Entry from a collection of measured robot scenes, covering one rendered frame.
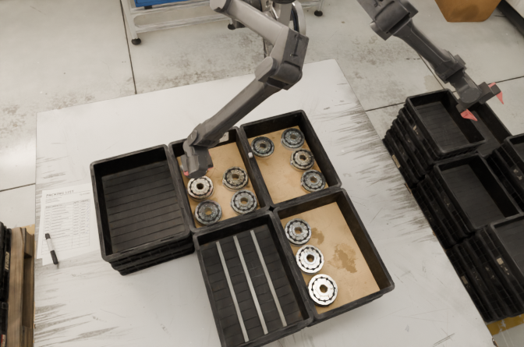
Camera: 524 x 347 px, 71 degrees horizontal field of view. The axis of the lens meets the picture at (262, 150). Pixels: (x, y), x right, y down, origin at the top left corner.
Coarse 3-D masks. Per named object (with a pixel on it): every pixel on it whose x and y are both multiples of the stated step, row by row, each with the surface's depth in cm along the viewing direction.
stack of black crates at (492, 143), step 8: (480, 104) 248; (488, 104) 244; (472, 112) 253; (480, 112) 250; (488, 112) 243; (480, 120) 250; (488, 120) 245; (496, 120) 239; (480, 128) 246; (488, 128) 246; (496, 128) 240; (504, 128) 235; (488, 136) 243; (496, 136) 242; (504, 136) 236; (488, 144) 239; (496, 144) 240; (480, 152) 235; (488, 152) 236
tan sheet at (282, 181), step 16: (288, 128) 167; (304, 144) 163; (256, 160) 157; (272, 160) 157; (288, 160) 158; (272, 176) 153; (288, 176) 154; (272, 192) 149; (288, 192) 150; (304, 192) 150
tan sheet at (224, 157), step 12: (228, 144) 160; (216, 156) 157; (228, 156) 157; (240, 156) 158; (180, 168) 152; (216, 168) 154; (216, 180) 151; (216, 192) 148; (228, 192) 148; (252, 192) 149; (192, 204) 144; (228, 204) 145; (228, 216) 143
